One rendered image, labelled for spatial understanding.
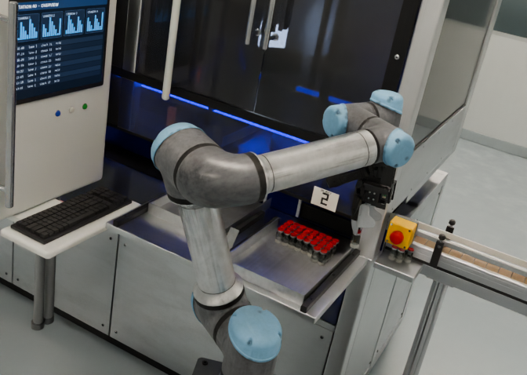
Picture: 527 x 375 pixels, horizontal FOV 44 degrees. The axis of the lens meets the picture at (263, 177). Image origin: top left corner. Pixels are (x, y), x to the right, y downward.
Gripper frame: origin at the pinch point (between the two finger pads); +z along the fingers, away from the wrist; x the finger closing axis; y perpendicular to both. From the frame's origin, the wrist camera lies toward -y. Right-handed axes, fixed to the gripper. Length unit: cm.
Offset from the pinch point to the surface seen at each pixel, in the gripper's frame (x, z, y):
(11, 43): -17, -31, -96
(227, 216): 25, 23, -49
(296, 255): 18.2, 24.1, -21.0
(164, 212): 8, 19, -62
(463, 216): 302, 122, -3
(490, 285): 42, 27, 33
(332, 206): 33.2, 12.5, -17.2
